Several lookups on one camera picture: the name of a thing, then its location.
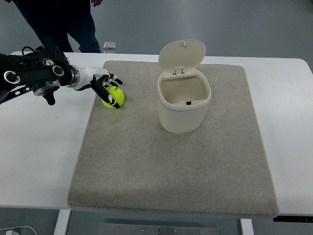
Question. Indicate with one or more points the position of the grey metal base plate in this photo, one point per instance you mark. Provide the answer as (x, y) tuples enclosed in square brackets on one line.
[(134, 229)]

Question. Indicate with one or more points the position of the white table leg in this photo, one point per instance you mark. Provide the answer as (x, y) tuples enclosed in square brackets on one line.
[(62, 222), (246, 227)]

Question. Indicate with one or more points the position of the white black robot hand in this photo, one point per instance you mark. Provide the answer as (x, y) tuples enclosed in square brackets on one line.
[(99, 79)]

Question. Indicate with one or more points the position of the cream bin with lid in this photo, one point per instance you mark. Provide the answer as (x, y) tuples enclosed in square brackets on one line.
[(183, 92)]

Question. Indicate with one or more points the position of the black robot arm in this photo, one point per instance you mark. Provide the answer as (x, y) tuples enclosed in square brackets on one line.
[(42, 71)]

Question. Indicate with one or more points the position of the white left table leg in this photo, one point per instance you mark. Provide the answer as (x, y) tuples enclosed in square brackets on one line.
[(62, 222)]

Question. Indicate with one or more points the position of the yellow tennis ball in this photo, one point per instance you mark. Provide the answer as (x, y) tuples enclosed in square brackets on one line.
[(117, 94)]

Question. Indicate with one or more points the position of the person in blue jeans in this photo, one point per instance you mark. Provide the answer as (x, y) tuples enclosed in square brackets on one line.
[(54, 20)]

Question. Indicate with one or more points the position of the black desk control panel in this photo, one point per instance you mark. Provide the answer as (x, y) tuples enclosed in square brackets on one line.
[(294, 219)]

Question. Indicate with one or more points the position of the small clear floor object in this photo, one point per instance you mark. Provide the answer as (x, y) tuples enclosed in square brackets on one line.
[(109, 45)]

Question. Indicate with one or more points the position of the white object bottom left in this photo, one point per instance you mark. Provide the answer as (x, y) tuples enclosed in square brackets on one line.
[(17, 229)]

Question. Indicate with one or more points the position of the beige felt mat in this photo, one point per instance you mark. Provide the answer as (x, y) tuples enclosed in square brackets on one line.
[(128, 161)]

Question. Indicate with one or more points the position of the white right table leg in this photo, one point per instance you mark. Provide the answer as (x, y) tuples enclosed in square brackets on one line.
[(246, 227)]

